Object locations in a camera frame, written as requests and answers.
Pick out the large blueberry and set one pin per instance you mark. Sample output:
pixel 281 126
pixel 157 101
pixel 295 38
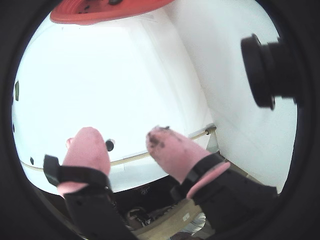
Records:
pixel 109 144

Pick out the pink-tipped gripper finger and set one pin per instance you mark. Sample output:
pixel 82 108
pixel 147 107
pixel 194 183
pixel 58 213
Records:
pixel 87 155
pixel 175 155

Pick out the beige wooden board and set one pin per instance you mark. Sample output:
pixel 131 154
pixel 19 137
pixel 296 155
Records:
pixel 175 220

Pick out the red collapsible silicone cup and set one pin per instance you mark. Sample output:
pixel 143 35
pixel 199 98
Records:
pixel 75 15

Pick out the dark green flat leaf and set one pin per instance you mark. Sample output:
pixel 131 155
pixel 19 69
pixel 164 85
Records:
pixel 17 91

